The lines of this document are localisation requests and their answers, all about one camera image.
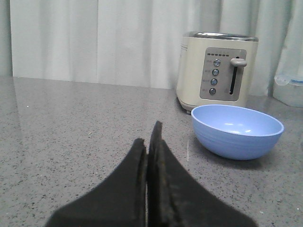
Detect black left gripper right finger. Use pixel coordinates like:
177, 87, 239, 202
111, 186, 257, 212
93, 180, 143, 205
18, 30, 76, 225
147, 121, 257, 227

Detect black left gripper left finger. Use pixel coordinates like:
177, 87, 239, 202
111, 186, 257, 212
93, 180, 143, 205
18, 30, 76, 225
46, 139, 147, 227

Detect blue bowl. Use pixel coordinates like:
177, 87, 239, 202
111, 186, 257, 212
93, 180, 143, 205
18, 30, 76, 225
191, 105, 284, 160

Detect cream toaster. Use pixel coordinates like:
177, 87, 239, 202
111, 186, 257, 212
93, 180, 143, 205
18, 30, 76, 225
176, 31, 258, 113

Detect clear plastic container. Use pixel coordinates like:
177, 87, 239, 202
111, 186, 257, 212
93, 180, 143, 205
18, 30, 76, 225
272, 23, 303, 108

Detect white curtain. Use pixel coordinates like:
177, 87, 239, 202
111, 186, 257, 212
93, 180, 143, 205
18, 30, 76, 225
0, 0, 303, 96

